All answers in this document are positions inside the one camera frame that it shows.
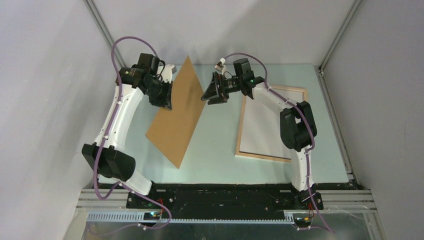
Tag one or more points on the brown backing board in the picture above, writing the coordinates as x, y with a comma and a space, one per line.
171, 130

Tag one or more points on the aluminium corner rail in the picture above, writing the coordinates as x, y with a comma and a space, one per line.
99, 21
355, 6

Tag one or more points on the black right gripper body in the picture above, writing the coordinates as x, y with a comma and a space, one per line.
228, 86

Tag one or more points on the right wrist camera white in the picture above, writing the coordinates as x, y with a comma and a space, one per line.
220, 66

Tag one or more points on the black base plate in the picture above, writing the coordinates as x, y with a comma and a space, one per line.
227, 202

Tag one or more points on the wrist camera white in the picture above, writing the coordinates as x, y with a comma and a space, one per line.
166, 72
220, 66

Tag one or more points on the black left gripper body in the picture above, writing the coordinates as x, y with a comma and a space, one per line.
158, 95

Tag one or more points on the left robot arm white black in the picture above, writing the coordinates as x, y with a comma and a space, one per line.
106, 155

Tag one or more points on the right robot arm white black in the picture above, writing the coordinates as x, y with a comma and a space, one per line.
297, 125

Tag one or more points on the printed photo with white border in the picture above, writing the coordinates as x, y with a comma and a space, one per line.
279, 98

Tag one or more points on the left aluminium corner rail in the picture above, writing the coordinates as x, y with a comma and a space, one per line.
99, 21

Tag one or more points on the right aluminium corner rail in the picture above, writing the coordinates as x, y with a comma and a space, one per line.
355, 6

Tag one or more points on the front aluminium rail frame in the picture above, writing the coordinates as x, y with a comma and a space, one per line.
349, 213

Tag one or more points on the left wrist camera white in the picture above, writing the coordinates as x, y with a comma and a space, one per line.
166, 72

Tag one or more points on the light wooden picture frame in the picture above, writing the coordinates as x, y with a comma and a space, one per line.
259, 134

